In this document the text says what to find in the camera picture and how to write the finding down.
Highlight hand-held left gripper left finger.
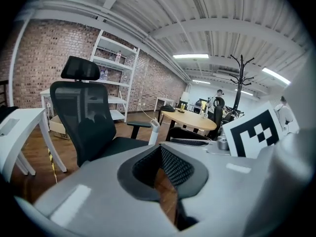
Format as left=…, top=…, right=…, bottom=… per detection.
left=14, top=143, right=180, bottom=237

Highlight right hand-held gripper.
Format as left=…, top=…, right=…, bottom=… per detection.
left=169, top=101, right=283, bottom=159

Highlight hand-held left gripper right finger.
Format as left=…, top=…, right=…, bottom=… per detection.
left=160, top=129, right=312, bottom=237

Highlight round wooden table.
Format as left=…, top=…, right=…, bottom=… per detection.
left=160, top=109, right=217, bottom=143

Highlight white shade table lamp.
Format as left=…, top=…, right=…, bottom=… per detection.
left=180, top=91, right=190, bottom=113

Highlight small white side table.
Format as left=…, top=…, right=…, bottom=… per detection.
left=156, top=96, right=175, bottom=113

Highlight ceiling air conditioner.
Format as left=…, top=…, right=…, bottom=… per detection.
left=217, top=69, right=240, bottom=80

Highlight black coat rack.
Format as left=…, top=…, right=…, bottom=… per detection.
left=229, top=54, right=255, bottom=113

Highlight cardboard box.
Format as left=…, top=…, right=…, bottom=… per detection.
left=48, top=115, right=72, bottom=141

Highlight large black mesh office chair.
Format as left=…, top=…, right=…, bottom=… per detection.
left=49, top=55, right=153, bottom=167

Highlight white desk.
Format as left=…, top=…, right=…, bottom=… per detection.
left=0, top=107, right=67, bottom=182

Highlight grey flat tablet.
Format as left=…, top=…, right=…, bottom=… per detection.
left=0, top=118, right=20, bottom=136

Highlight white shelf unit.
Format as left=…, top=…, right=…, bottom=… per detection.
left=90, top=30, right=140, bottom=123

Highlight dark wooden rack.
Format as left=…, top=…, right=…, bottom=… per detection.
left=0, top=79, right=9, bottom=107

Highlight white wall cord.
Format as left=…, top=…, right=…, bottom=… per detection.
left=139, top=104, right=161, bottom=123

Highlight yellow black striped strap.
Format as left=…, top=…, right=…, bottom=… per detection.
left=47, top=148, right=59, bottom=184

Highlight white wall pipe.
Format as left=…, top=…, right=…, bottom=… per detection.
left=8, top=18, right=32, bottom=107

